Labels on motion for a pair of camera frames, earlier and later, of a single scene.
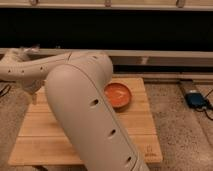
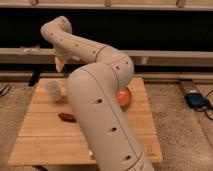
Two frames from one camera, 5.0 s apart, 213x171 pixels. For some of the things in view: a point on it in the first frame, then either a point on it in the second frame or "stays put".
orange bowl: [119, 94] stays put
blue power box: [196, 99] stays put
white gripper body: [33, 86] → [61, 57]
